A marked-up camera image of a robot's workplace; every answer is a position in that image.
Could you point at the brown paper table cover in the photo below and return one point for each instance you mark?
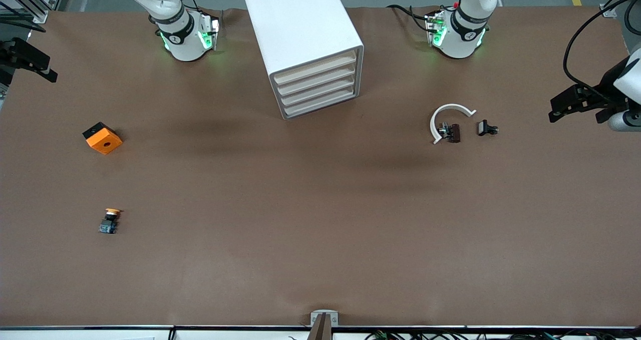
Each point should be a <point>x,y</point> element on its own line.
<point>320,205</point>

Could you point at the dark brown terminal block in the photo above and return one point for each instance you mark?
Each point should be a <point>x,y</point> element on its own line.
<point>453,133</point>

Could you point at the yellow push button switch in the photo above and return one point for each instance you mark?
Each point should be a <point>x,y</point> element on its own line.
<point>109,222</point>

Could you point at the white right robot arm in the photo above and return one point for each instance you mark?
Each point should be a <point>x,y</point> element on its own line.
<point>183,44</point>

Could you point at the black and white table rail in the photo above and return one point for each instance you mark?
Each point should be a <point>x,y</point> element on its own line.
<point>100,332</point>

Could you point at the grey metal bracket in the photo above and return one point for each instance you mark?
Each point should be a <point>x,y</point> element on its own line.
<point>313,319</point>

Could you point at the small black plastic clip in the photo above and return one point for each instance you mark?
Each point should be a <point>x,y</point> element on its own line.
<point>485,128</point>

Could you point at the white drawer cabinet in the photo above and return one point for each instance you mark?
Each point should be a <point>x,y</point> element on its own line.
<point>295,24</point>

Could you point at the aluminium camera mount bar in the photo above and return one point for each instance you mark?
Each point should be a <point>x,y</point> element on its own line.
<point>323,331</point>

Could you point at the orange box with hole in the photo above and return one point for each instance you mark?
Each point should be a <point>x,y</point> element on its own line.
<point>102,140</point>

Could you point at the white curved plastic part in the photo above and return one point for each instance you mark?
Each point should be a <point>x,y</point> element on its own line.
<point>450,107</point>

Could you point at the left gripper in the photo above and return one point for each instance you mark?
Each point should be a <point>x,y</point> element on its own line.
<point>600,95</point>

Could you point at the cream cabinet drawer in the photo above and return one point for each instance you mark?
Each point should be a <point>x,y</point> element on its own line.
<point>315,66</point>
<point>316,78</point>
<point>318,90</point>
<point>319,101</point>

